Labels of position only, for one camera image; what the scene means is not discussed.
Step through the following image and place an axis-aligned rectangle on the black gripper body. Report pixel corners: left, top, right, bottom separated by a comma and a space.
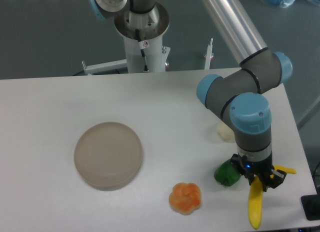
230, 154, 274, 179

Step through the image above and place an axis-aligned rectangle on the yellow toy banana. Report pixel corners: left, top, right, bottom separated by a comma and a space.
247, 165, 297, 230

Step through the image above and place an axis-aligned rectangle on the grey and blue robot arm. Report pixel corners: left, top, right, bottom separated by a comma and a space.
89, 0, 293, 190

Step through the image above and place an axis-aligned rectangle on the green toy pepper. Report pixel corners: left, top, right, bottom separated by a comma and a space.
213, 159, 241, 187

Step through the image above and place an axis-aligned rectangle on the black device at table edge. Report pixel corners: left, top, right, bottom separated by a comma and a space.
300, 194, 320, 221

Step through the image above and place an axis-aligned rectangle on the white toy garlic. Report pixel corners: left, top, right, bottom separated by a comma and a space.
216, 122, 235, 142

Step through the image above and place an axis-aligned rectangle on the orange toy pumpkin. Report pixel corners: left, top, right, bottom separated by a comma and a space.
168, 182, 202, 215

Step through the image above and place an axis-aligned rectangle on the beige round plate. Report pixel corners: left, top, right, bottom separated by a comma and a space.
73, 122, 143, 191

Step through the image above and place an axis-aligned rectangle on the white bracket right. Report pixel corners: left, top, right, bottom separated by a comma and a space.
204, 38, 214, 70

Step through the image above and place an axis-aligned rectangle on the white bracket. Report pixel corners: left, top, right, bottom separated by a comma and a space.
81, 59, 127, 75
204, 38, 214, 70

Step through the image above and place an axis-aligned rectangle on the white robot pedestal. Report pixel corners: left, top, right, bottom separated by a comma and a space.
114, 3, 171, 73

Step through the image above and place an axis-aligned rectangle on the white bracket left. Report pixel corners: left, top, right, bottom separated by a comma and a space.
81, 59, 127, 75

